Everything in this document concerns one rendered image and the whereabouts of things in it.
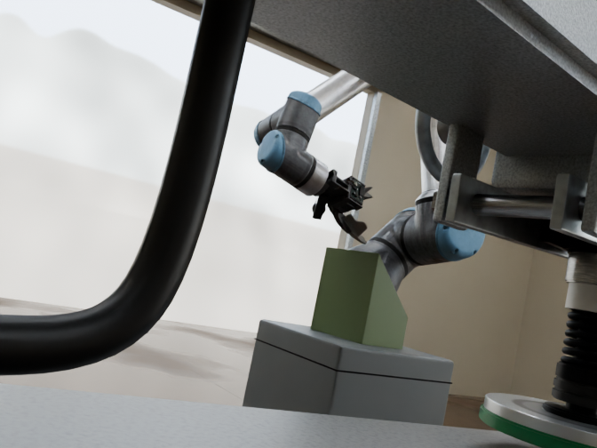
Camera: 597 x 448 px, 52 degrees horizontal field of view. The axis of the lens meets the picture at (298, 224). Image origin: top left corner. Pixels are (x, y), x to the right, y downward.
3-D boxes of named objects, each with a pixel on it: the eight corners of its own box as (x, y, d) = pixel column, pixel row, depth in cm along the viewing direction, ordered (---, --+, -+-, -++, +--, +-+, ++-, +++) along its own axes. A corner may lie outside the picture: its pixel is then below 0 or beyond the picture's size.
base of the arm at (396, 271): (330, 248, 179) (353, 228, 184) (354, 299, 187) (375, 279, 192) (377, 255, 164) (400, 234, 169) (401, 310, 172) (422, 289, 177)
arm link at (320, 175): (289, 193, 152) (296, 163, 158) (304, 203, 155) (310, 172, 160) (313, 180, 146) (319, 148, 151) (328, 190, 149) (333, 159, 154)
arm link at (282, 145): (283, 122, 144) (269, 158, 140) (322, 150, 150) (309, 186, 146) (262, 131, 151) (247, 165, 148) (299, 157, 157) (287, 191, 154)
